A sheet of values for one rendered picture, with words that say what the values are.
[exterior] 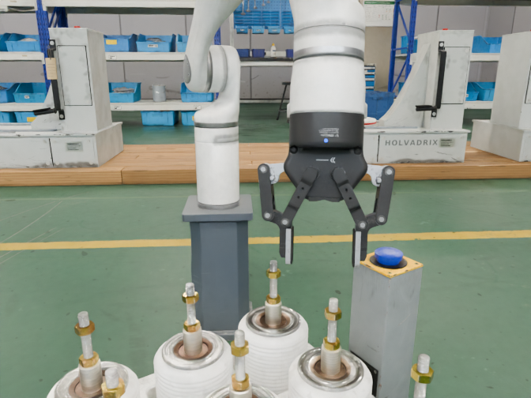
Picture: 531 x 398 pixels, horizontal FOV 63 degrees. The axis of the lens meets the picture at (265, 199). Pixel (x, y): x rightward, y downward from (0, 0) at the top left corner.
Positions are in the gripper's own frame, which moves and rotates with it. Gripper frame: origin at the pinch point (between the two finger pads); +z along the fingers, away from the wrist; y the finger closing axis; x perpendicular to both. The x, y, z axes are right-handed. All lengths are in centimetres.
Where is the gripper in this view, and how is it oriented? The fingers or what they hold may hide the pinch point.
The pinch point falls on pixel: (322, 251)
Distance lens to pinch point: 46.0
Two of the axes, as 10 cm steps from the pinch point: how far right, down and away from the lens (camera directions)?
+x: 1.3, -1.0, 9.9
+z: -0.2, 9.9, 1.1
